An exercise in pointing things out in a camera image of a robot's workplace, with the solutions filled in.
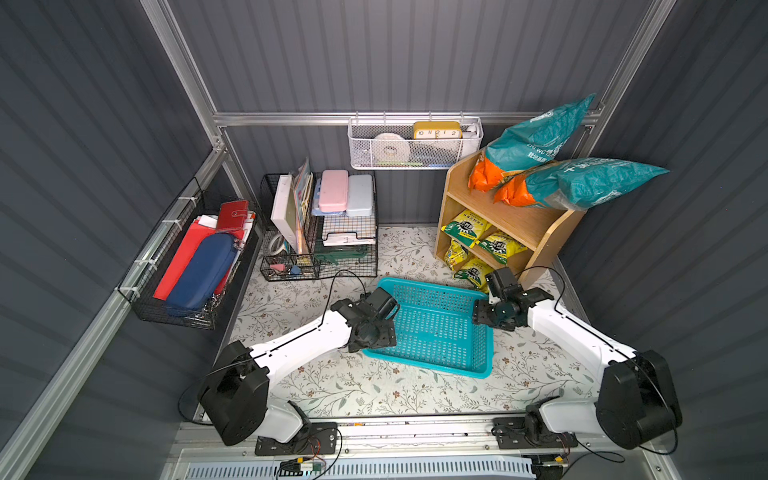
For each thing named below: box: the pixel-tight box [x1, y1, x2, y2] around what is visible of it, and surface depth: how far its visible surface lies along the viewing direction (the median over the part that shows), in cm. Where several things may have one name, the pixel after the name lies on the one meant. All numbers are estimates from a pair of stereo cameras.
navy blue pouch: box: [166, 234, 237, 316], surface depth 70 cm
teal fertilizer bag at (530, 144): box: [468, 93, 596, 192], surface depth 72 cm
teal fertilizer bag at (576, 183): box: [493, 158, 669, 210], surface depth 61 cm
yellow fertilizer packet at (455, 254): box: [445, 239, 469, 271], surface depth 106 cm
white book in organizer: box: [270, 174, 297, 252], surface depth 93 cm
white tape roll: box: [372, 132, 411, 164], surface depth 86 cm
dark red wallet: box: [217, 200, 249, 231], surface depth 81 cm
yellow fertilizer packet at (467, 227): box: [441, 209, 492, 248], surface depth 96 cm
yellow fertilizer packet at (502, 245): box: [478, 232, 528, 265], surface depth 90 cm
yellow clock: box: [413, 121, 463, 139], surface depth 90 cm
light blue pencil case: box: [346, 174, 373, 217], surface depth 99 cm
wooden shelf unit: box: [434, 147, 587, 290], surface depth 87 cm
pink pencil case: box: [319, 170, 349, 212], surface depth 98 cm
